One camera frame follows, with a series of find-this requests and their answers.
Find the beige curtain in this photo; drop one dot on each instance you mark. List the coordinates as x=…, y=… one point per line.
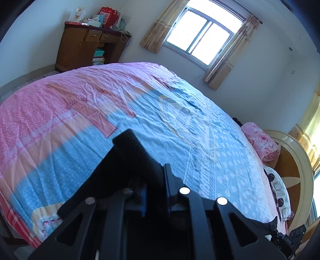
x=160, y=28
x=230, y=54

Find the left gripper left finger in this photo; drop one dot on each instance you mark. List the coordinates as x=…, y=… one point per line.
x=94, y=230

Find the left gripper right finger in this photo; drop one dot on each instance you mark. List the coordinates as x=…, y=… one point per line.
x=201, y=228

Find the white box on desk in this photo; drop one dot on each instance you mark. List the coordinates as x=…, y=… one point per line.
x=78, y=15

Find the red gift bag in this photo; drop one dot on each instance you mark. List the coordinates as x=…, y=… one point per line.
x=110, y=16

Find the cream wooden headboard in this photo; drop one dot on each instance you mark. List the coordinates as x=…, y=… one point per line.
x=296, y=172

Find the black pants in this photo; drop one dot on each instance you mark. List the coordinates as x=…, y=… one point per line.
x=146, y=212

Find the window with metal frame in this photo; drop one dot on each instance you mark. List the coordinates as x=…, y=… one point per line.
x=203, y=30

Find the right beige curtain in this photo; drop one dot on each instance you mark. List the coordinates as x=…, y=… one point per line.
x=230, y=54

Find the brown wooden desk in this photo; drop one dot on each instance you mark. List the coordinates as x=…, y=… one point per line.
x=79, y=44

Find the teal box under desk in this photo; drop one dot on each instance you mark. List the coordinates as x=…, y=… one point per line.
x=99, y=52

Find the pink floral folded blanket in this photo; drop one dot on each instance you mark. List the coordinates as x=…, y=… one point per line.
x=266, y=148

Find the light blue tissue box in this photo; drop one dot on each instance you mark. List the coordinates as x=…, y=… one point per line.
x=96, y=21

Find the white dotted pillow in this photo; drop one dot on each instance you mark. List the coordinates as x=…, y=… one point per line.
x=280, y=193

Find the pink blue patchwork bedspread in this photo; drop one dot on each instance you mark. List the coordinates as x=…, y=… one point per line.
x=55, y=131

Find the left beige curtain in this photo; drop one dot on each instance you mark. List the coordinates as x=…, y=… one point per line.
x=160, y=28

